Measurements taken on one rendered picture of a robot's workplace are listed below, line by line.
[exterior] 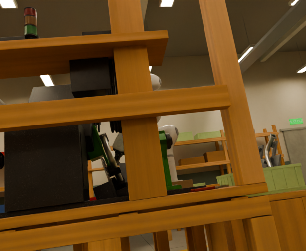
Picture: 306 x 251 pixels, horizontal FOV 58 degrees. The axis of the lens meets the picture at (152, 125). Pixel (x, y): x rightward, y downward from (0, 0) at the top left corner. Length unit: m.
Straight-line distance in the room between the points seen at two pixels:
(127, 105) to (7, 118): 0.43
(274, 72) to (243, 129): 8.13
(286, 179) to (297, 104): 7.29
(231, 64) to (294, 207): 1.06
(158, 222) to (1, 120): 0.67
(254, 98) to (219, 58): 7.34
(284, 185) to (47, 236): 1.49
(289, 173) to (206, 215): 1.07
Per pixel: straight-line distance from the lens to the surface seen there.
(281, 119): 8.79
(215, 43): 1.27
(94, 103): 1.05
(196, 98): 1.08
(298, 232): 1.97
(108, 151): 1.34
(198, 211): 1.07
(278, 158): 2.08
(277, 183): 2.01
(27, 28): 1.33
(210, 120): 7.76
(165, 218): 1.04
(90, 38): 1.18
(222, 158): 7.07
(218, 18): 1.34
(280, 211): 1.93
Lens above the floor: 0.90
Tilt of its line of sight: 14 degrees up
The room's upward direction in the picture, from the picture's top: 8 degrees counter-clockwise
